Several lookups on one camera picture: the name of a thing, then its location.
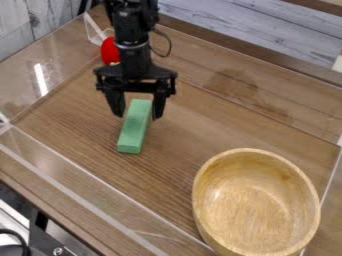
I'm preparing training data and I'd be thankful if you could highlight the black cable lower left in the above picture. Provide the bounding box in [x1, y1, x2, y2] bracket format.
[0, 229, 32, 256]

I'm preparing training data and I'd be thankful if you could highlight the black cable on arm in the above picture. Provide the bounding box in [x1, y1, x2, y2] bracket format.
[149, 26, 173, 58]

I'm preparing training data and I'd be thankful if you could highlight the black metal table frame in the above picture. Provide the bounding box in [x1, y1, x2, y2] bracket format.
[28, 210, 77, 256]

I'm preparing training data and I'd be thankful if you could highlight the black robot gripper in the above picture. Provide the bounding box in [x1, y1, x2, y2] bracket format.
[93, 45, 177, 120]

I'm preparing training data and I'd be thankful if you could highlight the green rectangular block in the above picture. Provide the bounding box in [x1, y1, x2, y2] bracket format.
[116, 99, 152, 154]

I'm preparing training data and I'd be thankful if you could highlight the clear acrylic tray enclosure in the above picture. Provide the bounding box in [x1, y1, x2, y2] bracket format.
[0, 19, 342, 256]

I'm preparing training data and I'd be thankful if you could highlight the brown wooden bowl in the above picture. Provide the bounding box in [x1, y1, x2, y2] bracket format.
[192, 148, 320, 256]

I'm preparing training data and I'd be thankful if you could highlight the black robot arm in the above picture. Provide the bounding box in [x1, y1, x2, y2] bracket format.
[93, 0, 177, 120]

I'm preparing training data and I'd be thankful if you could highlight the red toy strawberry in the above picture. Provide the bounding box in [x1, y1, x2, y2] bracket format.
[100, 37, 120, 64]

